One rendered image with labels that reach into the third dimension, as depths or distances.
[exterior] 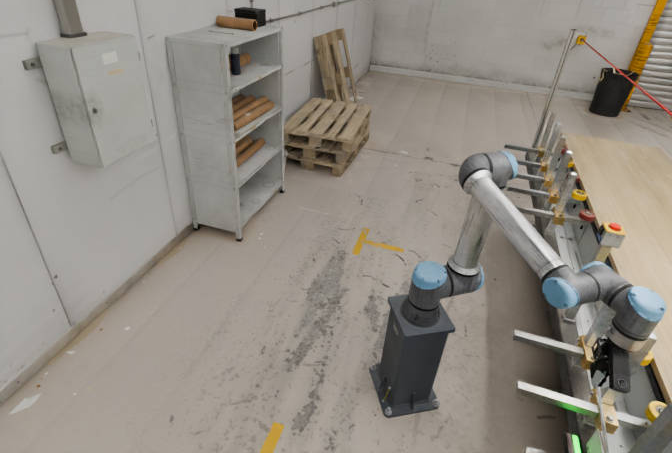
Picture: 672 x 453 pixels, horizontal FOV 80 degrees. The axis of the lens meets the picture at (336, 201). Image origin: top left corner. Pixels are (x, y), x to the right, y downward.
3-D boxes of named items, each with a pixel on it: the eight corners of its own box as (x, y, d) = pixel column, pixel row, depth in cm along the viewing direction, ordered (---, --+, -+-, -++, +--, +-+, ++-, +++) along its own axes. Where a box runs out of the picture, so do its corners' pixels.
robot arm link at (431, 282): (402, 289, 197) (408, 261, 187) (433, 283, 202) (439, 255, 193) (417, 312, 184) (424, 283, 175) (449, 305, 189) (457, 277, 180)
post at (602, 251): (562, 322, 184) (602, 243, 161) (561, 314, 189) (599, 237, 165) (573, 324, 183) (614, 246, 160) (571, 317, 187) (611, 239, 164)
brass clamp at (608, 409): (594, 429, 133) (600, 420, 130) (586, 393, 144) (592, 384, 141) (615, 435, 131) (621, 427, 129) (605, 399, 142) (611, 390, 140)
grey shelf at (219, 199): (193, 229, 344) (164, 36, 263) (245, 183, 418) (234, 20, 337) (240, 241, 333) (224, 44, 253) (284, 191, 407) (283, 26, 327)
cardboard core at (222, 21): (215, 16, 300) (251, 20, 293) (221, 14, 307) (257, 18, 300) (216, 27, 304) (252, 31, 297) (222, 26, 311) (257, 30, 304)
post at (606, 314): (569, 373, 166) (619, 287, 141) (568, 367, 168) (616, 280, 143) (578, 376, 165) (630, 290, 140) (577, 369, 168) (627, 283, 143)
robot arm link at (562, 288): (451, 149, 154) (575, 296, 108) (478, 147, 158) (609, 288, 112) (442, 173, 162) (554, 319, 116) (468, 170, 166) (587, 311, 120)
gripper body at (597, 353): (615, 356, 127) (632, 330, 121) (623, 379, 120) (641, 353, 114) (589, 349, 129) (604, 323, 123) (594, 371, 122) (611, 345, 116)
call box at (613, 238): (598, 246, 161) (606, 230, 157) (595, 236, 166) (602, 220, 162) (618, 250, 159) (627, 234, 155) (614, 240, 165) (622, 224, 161)
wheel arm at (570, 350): (512, 341, 162) (515, 334, 160) (511, 335, 165) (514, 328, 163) (633, 376, 151) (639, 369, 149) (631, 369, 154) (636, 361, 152)
